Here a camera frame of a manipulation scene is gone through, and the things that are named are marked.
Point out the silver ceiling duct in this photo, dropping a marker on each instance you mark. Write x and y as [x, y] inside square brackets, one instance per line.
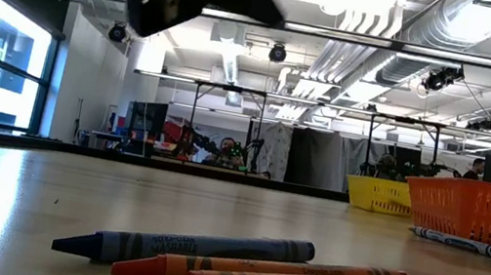
[441, 25]

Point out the orange plastic basket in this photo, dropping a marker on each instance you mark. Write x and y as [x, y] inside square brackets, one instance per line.
[465, 184]

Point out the yellow plastic basket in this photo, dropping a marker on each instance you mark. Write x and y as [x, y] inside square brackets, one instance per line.
[377, 195]

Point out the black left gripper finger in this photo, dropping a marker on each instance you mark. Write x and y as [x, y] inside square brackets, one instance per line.
[251, 7]

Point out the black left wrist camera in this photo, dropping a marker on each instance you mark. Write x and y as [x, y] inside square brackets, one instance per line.
[156, 15]

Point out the LED strip light bar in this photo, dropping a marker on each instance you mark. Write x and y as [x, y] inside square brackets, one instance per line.
[341, 35]

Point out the black background workstation frame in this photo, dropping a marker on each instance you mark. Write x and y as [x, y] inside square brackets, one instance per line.
[193, 114]
[435, 152]

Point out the black ceiling spotlight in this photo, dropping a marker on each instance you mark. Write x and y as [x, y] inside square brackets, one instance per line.
[437, 80]
[277, 53]
[117, 32]

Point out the person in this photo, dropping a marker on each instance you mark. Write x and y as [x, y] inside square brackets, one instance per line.
[388, 162]
[477, 168]
[228, 149]

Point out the dark grey curtain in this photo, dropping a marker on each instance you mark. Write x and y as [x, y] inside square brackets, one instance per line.
[318, 159]

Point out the screws cluster bottom centre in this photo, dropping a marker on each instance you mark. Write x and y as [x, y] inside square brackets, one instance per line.
[208, 247]

